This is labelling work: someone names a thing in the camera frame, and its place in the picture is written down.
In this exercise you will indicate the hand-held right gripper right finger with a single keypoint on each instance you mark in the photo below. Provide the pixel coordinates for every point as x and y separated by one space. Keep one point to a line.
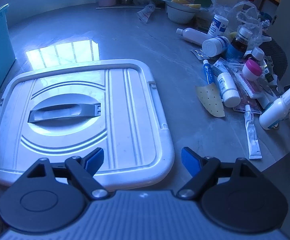
189 162

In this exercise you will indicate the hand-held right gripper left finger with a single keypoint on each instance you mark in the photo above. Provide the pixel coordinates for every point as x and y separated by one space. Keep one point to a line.
95 161

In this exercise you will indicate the white storage bin lid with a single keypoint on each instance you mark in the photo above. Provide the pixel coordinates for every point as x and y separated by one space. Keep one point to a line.
125 110

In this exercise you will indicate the grey marble desktop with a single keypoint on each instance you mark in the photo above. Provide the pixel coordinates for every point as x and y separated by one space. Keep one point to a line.
147 42

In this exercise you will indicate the beige perforated plaster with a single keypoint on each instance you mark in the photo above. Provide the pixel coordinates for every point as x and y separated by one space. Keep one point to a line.
211 100

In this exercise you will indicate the long white ointment tube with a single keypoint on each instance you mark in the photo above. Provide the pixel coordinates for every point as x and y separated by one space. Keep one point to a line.
252 135

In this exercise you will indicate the white pill bottle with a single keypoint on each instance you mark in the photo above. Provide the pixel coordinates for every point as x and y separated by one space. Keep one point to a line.
228 88

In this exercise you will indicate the blue and white tube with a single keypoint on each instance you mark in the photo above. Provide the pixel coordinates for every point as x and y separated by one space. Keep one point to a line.
208 71

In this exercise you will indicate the pink medicine box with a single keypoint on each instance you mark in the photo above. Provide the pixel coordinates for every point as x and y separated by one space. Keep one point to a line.
247 86

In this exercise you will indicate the white bottle with tall cap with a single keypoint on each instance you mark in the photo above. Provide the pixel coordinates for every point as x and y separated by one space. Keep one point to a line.
277 110

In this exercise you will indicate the silver blister pack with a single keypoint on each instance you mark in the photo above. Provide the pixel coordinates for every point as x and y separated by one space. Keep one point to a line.
199 54

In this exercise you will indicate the pink lidded jar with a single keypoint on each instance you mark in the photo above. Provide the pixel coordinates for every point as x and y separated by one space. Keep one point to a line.
252 69

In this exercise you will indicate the wide white bottle blue label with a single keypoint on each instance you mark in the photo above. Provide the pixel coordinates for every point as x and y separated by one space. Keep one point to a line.
214 46

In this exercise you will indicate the plain white squeeze bottle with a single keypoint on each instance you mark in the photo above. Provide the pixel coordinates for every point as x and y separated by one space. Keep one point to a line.
191 35

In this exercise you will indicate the brown syrup bottle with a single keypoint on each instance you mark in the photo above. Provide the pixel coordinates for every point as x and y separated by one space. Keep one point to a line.
238 45

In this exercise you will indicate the small white-capped bottle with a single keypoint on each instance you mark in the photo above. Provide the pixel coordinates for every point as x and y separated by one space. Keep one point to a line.
257 53

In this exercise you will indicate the dark round stool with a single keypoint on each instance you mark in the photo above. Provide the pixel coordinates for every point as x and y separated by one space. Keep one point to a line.
276 52

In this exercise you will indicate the white bottle with blue label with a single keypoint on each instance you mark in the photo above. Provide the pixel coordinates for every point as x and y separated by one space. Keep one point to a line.
217 25

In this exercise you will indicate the white ribbed bowl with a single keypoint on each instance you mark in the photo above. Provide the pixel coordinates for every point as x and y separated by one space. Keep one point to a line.
180 15

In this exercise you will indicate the white printed sachet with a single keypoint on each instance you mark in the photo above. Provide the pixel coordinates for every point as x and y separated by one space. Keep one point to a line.
146 12

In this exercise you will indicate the clear plastic bag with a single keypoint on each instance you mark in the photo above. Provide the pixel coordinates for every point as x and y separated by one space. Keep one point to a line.
249 17

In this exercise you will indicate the plate with yellow food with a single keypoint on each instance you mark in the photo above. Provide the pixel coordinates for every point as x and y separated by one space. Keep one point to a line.
182 2

